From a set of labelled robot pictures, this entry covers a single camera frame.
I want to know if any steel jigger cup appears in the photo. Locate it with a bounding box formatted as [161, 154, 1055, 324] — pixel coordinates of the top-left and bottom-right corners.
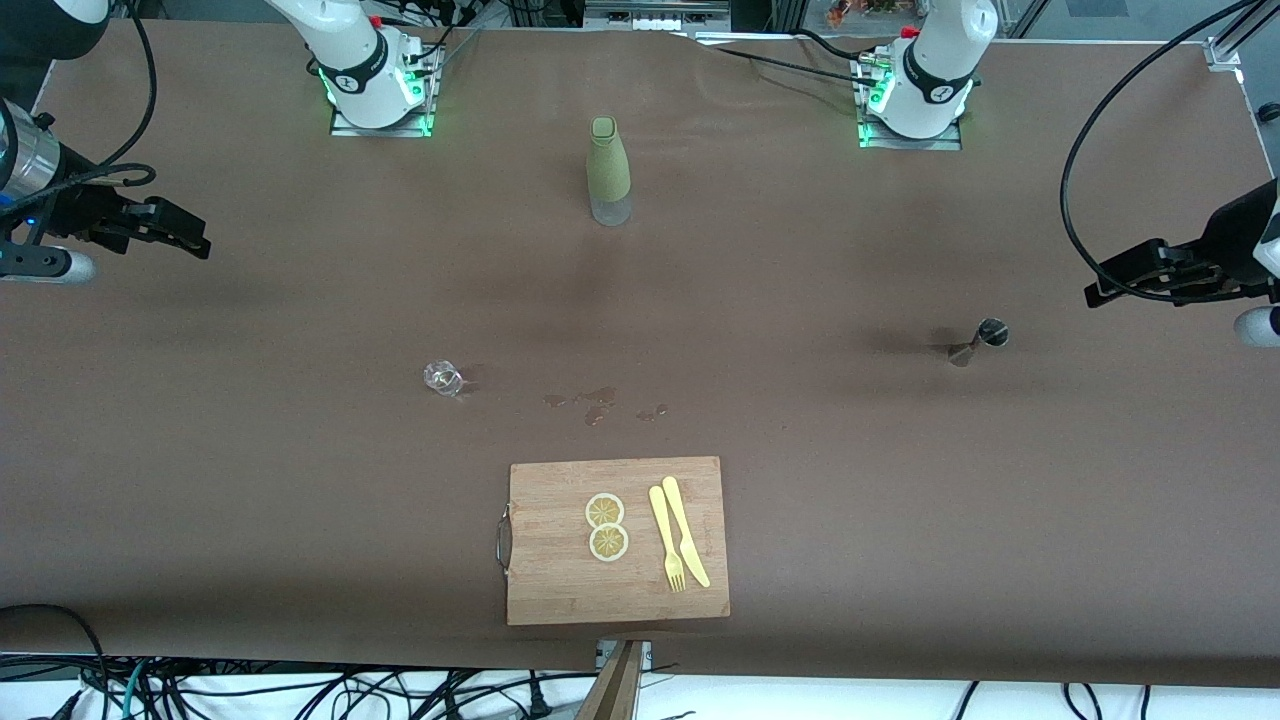
[948, 318, 1009, 368]

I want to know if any wooden cutting board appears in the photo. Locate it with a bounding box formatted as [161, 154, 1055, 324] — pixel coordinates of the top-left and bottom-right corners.
[495, 456, 731, 627]

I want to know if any aluminium frame profile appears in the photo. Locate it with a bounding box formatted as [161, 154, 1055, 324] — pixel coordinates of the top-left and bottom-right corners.
[1205, 0, 1280, 71]

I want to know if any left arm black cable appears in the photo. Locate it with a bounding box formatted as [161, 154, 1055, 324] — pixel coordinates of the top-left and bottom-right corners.
[1060, 0, 1261, 301]

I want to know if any wooden beam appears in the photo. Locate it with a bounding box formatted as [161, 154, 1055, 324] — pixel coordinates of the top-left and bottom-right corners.
[575, 640, 644, 720]

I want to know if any brown table cover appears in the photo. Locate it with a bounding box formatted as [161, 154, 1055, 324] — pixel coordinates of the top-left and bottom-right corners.
[0, 18, 1280, 691]

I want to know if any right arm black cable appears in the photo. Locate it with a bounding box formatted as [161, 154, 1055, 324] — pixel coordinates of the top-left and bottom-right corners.
[60, 0, 161, 191]

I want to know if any grey power strip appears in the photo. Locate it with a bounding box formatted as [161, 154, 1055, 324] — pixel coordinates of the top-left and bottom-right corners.
[583, 0, 731, 31]

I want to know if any olive bottle with clear base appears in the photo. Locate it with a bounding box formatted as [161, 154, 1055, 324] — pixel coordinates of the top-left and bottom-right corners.
[586, 116, 633, 227]

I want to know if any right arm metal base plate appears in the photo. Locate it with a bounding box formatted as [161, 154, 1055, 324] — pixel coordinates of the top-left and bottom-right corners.
[330, 45, 437, 138]

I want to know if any yellow plastic knife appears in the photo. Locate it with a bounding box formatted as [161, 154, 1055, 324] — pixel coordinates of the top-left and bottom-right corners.
[661, 476, 712, 589]

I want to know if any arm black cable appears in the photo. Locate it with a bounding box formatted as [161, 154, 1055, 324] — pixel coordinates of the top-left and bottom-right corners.
[60, 0, 161, 191]
[1060, 0, 1261, 301]

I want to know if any yellow plastic fork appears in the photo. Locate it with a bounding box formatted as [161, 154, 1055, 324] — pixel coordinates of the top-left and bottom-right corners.
[648, 485, 687, 593]

